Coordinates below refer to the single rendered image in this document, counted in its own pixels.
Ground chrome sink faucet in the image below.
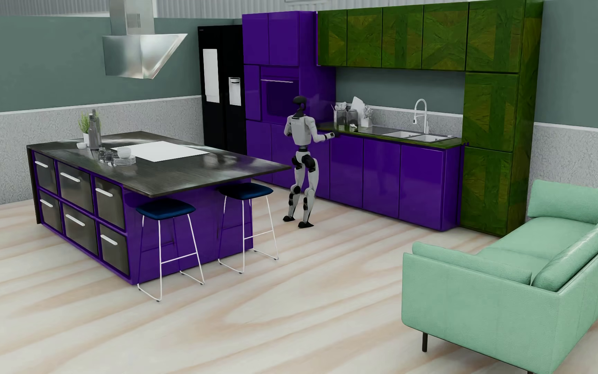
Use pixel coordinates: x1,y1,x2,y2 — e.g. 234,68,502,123
413,99,430,135

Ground small potted green plant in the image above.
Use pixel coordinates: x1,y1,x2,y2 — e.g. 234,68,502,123
78,112,92,146

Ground black refrigerator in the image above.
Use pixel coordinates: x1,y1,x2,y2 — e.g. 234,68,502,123
197,24,248,155

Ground purple kitchen island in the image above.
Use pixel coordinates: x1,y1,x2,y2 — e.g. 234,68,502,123
26,131,293,285

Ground white humanoid robot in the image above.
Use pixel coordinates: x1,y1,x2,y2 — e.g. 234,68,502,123
282,96,336,229

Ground purple tall oven cabinet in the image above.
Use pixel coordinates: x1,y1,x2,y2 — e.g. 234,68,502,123
241,10,336,190

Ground purple base cabinets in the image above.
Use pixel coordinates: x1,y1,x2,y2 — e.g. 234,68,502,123
309,130,465,232

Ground white induction cooktop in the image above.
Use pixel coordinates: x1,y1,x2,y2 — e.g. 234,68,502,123
111,141,210,163

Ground mint green sofa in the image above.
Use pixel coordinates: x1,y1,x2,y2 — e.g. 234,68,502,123
401,179,598,374

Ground steel kitchen sink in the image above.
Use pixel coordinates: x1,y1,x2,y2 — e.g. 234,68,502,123
382,130,454,143

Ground green tall pantry cabinet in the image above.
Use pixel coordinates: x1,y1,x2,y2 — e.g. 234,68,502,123
460,0,545,238

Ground steel range hood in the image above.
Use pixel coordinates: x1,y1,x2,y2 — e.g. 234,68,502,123
102,0,189,80

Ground green upper wall cabinets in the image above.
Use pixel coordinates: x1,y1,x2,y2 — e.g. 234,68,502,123
317,1,527,73

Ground grey metal bottle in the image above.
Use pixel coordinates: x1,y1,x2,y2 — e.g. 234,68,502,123
88,108,102,150

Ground blue bar stool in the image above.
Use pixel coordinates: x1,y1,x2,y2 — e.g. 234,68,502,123
135,198,206,302
218,182,280,275

